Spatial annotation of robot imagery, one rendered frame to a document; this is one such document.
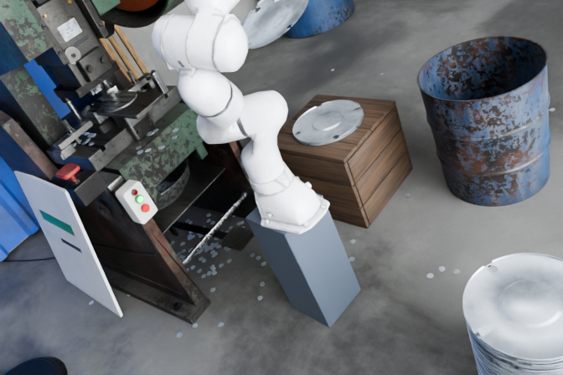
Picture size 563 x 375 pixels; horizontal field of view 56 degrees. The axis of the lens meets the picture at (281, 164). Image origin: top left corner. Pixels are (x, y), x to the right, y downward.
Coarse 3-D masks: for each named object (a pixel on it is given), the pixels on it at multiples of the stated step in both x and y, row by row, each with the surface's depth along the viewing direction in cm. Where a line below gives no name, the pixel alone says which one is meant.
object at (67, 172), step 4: (68, 164) 164; (72, 164) 163; (64, 168) 163; (68, 168) 162; (72, 168) 161; (76, 168) 161; (56, 172) 162; (60, 172) 161; (64, 172) 160; (68, 172) 159; (72, 172) 160; (56, 176) 162; (60, 176) 160; (64, 176) 159; (68, 176) 159; (72, 176) 163; (72, 180) 163
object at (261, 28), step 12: (264, 0) 164; (288, 0) 173; (300, 0) 178; (252, 12) 165; (264, 12) 170; (276, 12) 176; (288, 12) 180; (300, 12) 185; (252, 24) 172; (264, 24) 178; (276, 24) 184; (288, 24) 188; (252, 36) 179; (264, 36) 184; (276, 36) 190; (252, 48) 186
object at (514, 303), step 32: (512, 256) 130; (544, 256) 127; (480, 288) 126; (512, 288) 122; (544, 288) 119; (480, 320) 119; (512, 320) 116; (544, 320) 114; (512, 352) 111; (544, 352) 109
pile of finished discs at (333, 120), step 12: (312, 108) 220; (324, 108) 218; (336, 108) 214; (348, 108) 211; (360, 108) 208; (300, 120) 217; (312, 120) 213; (324, 120) 209; (336, 120) 206; (348, 120) 204; (360, 120) 201; (300, 132) 211; (312, 132) 206; (324, 132) 203; (336, 132) 200; (348, 132) 197; (312, 144) 200; (324, 144) 198
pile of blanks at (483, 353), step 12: (480, 348) 119; (492, 348) 113; (480, 360) 124; (492, 360) 117; (504, 360) 113; (516, 360) 110; (480, 372) 131; (492, 372) 121; (504, 372) 116; (516, 372) 113; (528, 372) 111; (540, 372) 111; (552, 372) 109
